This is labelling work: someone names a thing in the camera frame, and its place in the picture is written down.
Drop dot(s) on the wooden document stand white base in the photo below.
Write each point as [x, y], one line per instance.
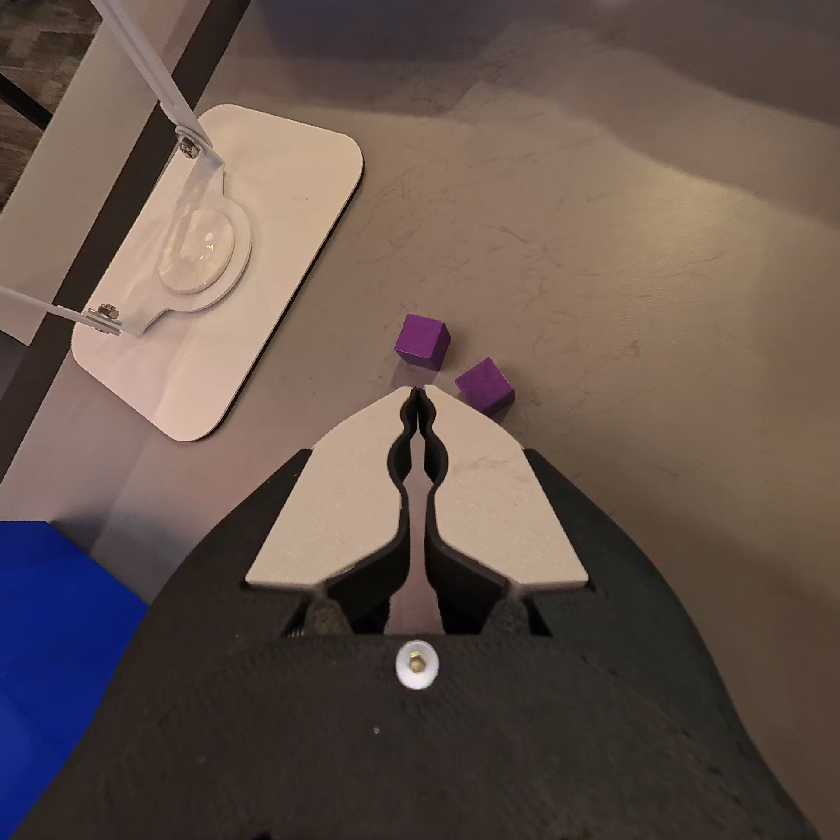
[282, 216]

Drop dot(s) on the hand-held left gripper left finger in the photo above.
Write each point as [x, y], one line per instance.
[334, 512]

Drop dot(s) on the purple wooden cube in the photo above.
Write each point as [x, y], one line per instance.
[423, 338]
[485, 387]

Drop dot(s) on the blue plastic bin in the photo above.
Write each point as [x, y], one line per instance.
[52, 656]

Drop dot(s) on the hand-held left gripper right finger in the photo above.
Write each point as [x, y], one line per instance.
[505, 518]

